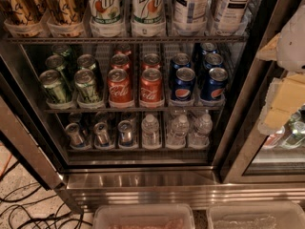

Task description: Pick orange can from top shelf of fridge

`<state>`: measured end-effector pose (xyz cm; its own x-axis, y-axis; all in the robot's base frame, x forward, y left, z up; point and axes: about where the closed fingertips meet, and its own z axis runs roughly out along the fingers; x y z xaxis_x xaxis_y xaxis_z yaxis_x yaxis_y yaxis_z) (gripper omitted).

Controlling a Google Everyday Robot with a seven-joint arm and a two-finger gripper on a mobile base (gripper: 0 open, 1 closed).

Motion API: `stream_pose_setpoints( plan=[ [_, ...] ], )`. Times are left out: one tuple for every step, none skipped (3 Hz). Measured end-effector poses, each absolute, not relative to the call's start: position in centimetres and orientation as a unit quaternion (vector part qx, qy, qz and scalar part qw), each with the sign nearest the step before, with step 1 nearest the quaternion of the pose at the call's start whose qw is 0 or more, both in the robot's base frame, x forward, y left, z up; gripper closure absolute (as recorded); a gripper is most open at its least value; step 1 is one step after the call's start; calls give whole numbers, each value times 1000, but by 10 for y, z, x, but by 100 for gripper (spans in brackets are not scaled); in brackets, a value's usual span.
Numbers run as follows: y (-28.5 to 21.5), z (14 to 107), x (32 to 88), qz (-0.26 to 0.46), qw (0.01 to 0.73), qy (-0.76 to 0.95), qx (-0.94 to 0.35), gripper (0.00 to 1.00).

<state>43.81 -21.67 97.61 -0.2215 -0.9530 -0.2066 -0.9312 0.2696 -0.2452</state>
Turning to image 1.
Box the green can front left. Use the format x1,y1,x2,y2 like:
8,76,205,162
39,70,72,104

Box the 7up can right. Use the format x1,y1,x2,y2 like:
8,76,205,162
132,0,163,24

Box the wire shelf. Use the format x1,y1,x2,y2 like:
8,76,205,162
5,35,248,44
44,106,223,114

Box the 7up can left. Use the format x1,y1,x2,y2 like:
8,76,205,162
89,0,121,25

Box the blue pepsi can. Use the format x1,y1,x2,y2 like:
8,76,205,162
200,67,228,101
171,67,195,101
203,52,223,70
169,52,191,79

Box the water bottle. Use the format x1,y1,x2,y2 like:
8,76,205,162
166,114,190,149
189,114,213,149
141,114,160,149

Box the tea can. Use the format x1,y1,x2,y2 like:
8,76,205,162
212,0,249,24
173,0,208,24

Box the black floor cables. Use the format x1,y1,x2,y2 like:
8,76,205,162
0,159,93,229

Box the red cola can front left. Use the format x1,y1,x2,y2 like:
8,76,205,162
107,69,132,103

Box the orange can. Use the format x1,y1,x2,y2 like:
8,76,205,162
0,0,41,26
46,0,86,26

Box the red cola can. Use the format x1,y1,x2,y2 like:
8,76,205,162
140,68,162,102
107,69,132,103
141,53,161,70
111,54,132,77

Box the clear plastic bin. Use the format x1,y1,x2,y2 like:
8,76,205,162
206,201,305,229
92,204,195,229

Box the green can front right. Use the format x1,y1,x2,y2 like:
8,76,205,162
74,69,102,103

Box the red cola can front right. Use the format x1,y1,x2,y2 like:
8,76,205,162
140,68,162,102

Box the clear plastic bin right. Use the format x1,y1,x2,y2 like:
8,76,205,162
206,201,305,229

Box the blue pepsi can front right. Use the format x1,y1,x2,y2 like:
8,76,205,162
200,67,228,101

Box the middle wire shelf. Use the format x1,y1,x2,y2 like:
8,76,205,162
44,106,223,114

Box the silver can bottom middle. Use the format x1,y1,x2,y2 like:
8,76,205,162
93,122,111,147

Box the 7up can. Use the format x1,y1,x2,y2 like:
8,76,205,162
89,0,121,25
132,0,163,24

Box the water bottle right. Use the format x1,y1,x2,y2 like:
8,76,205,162
189,114,213,149

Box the water bottle middle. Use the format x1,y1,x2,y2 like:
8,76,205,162
166,114,190,149

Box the tea can right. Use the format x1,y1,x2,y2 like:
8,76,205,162
212,0,249,24

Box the water bottle left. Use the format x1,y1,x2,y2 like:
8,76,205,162
141,114,160,149

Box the tea can left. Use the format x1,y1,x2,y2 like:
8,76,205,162
173,0,208,24

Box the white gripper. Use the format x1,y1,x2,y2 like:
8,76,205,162
256,5,305,135

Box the glass fridge door right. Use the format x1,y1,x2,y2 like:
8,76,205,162
213,0,305,183

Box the top wire shelf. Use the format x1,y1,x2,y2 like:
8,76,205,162
5,35,248,44

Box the steel fridge door left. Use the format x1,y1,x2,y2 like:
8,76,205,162
0,57,66,190

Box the clear plastic bin left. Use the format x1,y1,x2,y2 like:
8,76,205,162
92,204,195,229

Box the blue pepsi can front left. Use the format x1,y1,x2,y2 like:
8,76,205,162
171,67,195,101

